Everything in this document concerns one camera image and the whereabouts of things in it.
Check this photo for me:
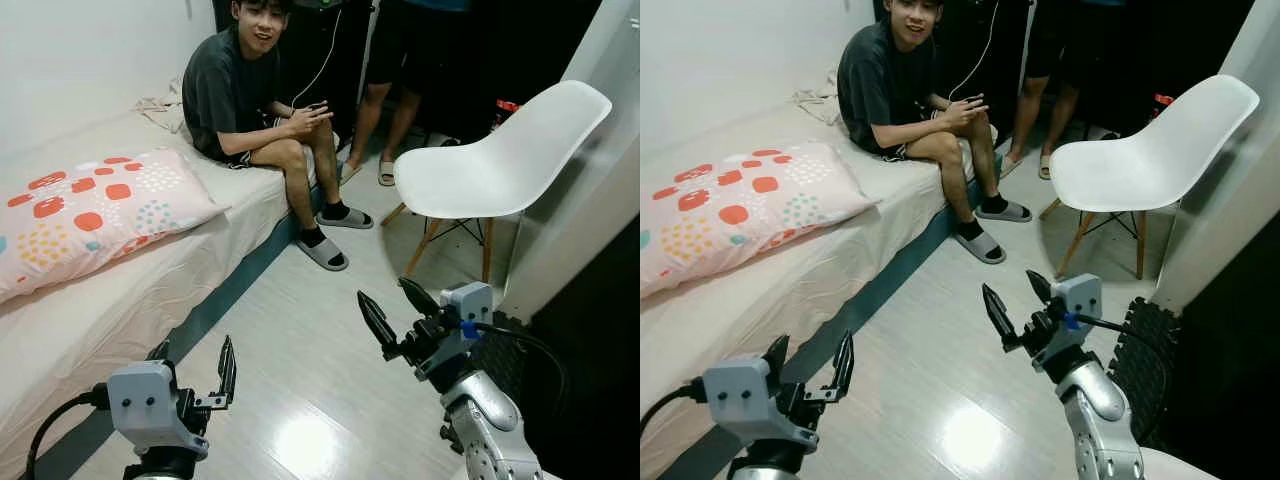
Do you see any pink pillow with red blobs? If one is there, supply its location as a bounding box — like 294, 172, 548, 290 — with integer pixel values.
640, 140, 882, 300
0, 148, 230, 304

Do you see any white plastic shell chair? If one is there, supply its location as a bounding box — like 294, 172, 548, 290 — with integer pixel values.
380, 80, 614, 285
1038, 74, 1261, 281

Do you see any bed with white sheet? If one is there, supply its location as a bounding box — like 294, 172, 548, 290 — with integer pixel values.
640, 95, 1002, 480
0, 105, 342, 480

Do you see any grey slipper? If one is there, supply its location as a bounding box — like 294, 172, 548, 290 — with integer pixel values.
976, 200, 1034, 224
955, 230, 1008, 266
297, 237, 351, 273
317, 207, 376, 231

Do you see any black foam floor mat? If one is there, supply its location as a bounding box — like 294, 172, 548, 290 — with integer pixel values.
468, 310, 542, 403
1105, 297, 1187, 442

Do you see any black cabinet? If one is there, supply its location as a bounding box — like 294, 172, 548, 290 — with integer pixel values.
520, 215, 641, 480
1160, 205, 1280, 480

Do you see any crumpled beige cloth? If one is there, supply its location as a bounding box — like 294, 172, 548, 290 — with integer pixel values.
793, 70, 847, 127
133, 80, 192, 135

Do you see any standing person in black shorts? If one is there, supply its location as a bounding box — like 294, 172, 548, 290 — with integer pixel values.
1000, 0, 1127, 182
338, 0, 472, 188

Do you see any seated person in grey shirt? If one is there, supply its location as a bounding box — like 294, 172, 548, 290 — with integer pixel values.
837, 0, 1033, 265
182, 0, 375, 272

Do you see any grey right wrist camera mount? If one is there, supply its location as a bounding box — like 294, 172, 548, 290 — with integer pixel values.
1052, 273, 1104, 337
440, 282, 495, 347

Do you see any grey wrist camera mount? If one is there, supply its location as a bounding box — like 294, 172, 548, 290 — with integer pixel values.
440, 282, 495, 347
702, 357, 820, 452
1052, 273, 1104, 337
107, 360, 210, 460

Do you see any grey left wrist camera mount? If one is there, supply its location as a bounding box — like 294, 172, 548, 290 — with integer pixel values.
107, 360, 210, 460
702, 357, 820, 452

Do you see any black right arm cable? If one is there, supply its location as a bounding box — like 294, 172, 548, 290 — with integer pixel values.
460, 319, 567, 403
1065, 314, 1172, 423

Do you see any white charging cable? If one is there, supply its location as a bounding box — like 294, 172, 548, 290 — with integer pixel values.
948, 0, 1002, 102
290, 5, 347, 110

